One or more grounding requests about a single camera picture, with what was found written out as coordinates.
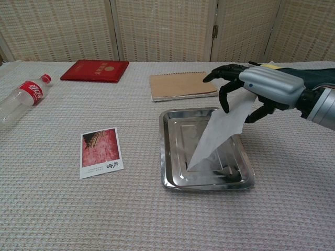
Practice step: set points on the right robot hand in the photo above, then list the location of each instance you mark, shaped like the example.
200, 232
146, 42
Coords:
272, 83

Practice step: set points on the white paper sheet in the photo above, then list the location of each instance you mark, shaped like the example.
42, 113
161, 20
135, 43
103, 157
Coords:
222, 130

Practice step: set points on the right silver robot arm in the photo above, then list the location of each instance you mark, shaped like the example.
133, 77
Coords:
320, 104

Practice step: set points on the silver metal tray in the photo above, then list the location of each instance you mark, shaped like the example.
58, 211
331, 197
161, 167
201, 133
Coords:
178, 154

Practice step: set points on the dark green yellow cloth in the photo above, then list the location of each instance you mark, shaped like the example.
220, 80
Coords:
314, 75

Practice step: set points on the brass screen hinge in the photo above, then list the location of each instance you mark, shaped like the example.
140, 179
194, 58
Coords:
215, 31

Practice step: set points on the brown spiral notebook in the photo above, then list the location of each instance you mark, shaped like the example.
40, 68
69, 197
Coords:
181, 86

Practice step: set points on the woven folding screen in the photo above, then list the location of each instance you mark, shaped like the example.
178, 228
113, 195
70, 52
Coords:
162, 28

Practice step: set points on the red certificate booklet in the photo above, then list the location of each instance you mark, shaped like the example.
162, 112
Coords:
95, 71

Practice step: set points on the red photo postcard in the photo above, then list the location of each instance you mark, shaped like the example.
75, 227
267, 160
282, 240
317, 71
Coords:
100, 151

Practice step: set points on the white waffle tablecloth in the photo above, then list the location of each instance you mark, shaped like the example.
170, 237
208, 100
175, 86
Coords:
131, 209

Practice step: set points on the empty cola plastic bottle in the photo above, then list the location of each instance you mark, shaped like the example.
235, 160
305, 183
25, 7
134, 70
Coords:
23, 95

